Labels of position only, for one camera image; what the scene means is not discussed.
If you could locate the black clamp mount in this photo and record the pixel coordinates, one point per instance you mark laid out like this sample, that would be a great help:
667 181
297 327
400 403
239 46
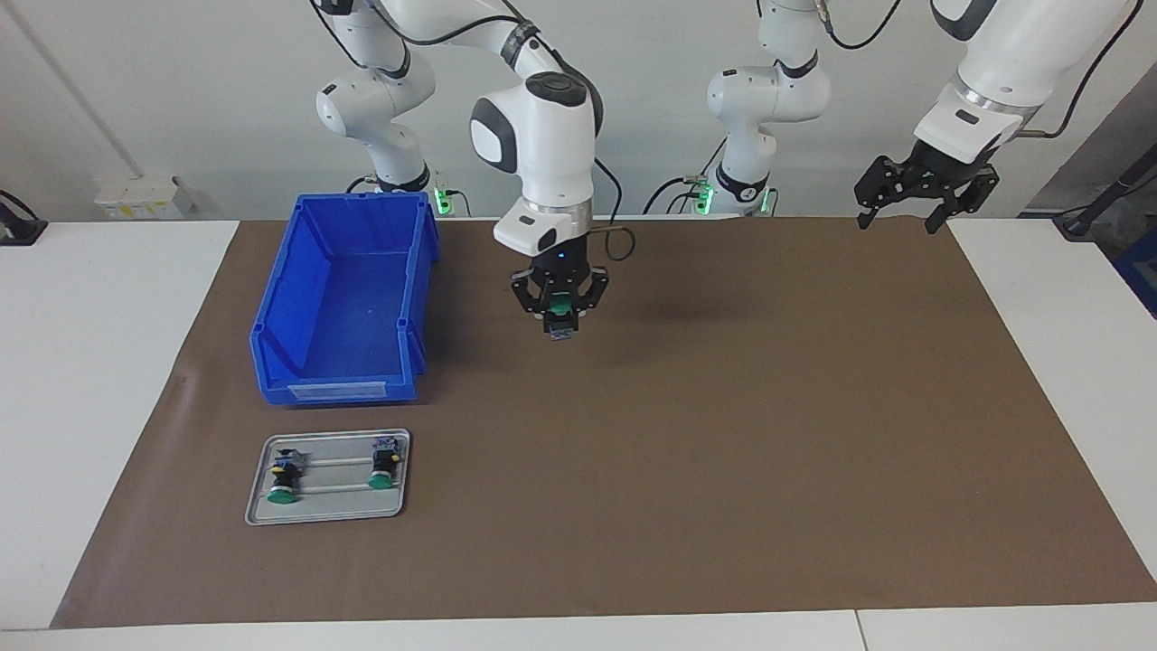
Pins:
18 231

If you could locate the brown table mat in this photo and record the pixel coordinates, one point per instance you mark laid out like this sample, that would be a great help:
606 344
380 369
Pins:
723 470

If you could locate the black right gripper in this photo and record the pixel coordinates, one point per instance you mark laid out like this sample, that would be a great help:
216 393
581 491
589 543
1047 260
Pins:
560 267

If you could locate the silver metal tray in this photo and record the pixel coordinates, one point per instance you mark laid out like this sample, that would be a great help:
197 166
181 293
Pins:
334 502

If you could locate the blue plastic storage bin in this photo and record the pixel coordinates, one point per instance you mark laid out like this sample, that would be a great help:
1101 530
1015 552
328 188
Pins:
343 307

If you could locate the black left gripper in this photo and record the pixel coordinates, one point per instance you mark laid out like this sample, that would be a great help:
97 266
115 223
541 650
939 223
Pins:
945 170

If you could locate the white wall socket box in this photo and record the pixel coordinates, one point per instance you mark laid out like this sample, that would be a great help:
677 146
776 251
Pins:
140 194

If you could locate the green push button switch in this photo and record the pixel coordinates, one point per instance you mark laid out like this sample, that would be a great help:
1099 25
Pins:
285 475
560 309
384 463

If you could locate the blue crate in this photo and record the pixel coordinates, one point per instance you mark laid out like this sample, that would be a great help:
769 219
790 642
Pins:
1143 271

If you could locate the black tripod stand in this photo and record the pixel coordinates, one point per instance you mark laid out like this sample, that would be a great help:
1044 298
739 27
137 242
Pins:
1098 203

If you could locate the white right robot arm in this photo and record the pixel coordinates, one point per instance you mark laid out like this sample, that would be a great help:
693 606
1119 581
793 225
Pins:
542 145

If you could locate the green lit base connector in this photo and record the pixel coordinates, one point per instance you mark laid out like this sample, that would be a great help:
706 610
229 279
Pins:
440 194
705 194

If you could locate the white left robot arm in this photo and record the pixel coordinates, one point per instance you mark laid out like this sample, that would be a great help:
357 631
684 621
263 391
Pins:
768 90

